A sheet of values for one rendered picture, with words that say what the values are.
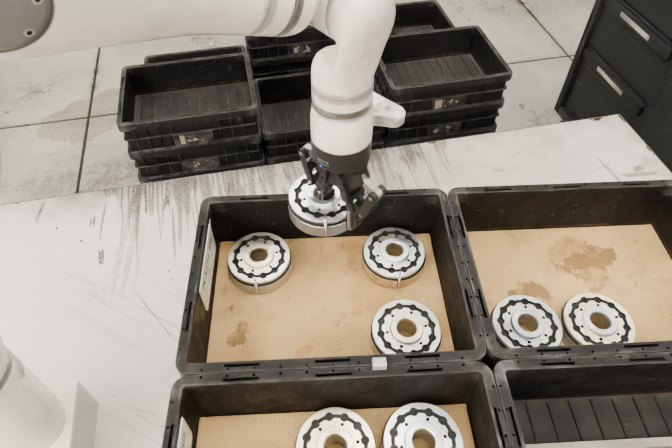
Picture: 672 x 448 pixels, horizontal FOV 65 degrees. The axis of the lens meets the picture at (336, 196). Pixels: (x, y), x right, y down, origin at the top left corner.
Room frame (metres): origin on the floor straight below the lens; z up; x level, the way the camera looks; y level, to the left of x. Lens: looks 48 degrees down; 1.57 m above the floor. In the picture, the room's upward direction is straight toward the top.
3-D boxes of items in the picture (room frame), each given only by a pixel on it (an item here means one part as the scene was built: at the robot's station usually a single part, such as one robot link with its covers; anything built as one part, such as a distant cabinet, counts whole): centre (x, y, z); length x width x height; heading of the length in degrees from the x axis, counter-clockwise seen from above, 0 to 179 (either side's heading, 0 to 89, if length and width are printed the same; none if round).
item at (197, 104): (1.33, 0.45, 0.37); 0.40 x 0.30 x 0.45; 102
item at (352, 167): (0.49, -0.01, 1.10); 0.08 x 0.08 x 0.09
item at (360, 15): (0.48, -0.01, 1.27); 0.09 x 0.07 x 0.15; 41
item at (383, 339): (0.38, -0.10, 0.86); 0.10 x 0.10 x 0.01
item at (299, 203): (0.51, 0.02, 1.00); 0.10 x 0.10 x 0.01
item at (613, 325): (0.39, -0.39, 0.86); 0.05 x 0.05 x 0.01
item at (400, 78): (1.50, -0.33, 0.37); 0.40 x 0.30 x 0.45; 102
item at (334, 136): (0.50, -0.02, 1.17); 0.11 x 0.09 x 0.06; 138
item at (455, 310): (0.44, 0.01, 0.87); 0.40 x 0.30 x 0.11; 93
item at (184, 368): (0.44, 0.01, 0.92); 0.40 x 0.30 x 0.02; 93
